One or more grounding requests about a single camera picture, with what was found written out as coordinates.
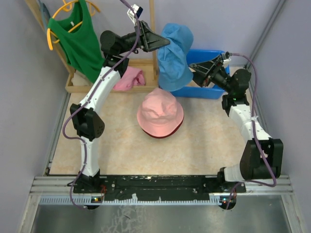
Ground pink crumpled garment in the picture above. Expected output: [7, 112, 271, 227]
[113, 66, 145, 91]

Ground pink bucket hat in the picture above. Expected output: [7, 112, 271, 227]
[137, 87, 184, 136]

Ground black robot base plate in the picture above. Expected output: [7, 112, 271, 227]
[67, 174, 246, 204]

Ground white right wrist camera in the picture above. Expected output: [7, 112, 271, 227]
[221, 52, 231, 67]

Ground dark red bucket hat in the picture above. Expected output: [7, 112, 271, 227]
[142, 121, 183, 139]

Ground teal clothes hanger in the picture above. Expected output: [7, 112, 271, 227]
[39, 1, 51, 31]

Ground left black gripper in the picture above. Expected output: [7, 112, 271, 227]
[118, 20, 170, 55]

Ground blue bucket hat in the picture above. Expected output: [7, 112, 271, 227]
[157, 23, 193, 92]

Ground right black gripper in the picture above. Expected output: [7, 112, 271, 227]
[187, 55, 233, 94]

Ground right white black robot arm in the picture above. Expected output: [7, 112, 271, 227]
[189, 52, 283, 192]

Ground yellow clothes hanger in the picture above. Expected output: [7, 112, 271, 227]
[46, 0, 101, 51]

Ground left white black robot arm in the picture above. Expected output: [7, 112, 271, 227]
[70, 21, 170, 193]

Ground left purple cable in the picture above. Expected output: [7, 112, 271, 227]
[62, 0, 141, 211]

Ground green tank top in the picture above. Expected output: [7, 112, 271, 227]
[47, 0, 104, 83]

